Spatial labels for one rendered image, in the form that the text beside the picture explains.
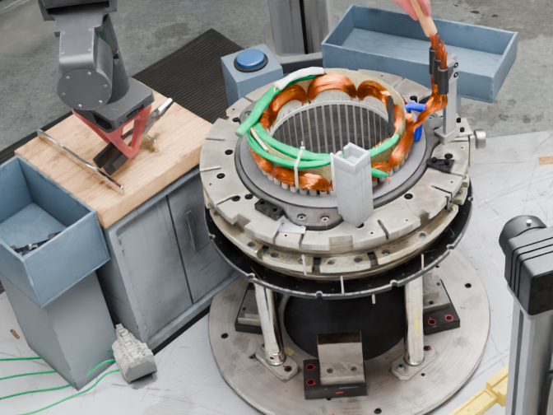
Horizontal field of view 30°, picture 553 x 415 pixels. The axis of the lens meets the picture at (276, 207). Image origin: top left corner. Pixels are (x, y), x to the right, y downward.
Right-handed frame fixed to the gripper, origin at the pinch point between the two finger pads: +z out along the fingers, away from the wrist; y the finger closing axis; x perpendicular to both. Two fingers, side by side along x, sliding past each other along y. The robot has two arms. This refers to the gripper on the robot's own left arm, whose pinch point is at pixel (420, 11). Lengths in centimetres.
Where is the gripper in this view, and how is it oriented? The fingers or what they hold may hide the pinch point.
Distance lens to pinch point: 142.8
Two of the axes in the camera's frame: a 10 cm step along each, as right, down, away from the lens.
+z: 4.6, 7.7, 4.5
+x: 2.4, -6.0, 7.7
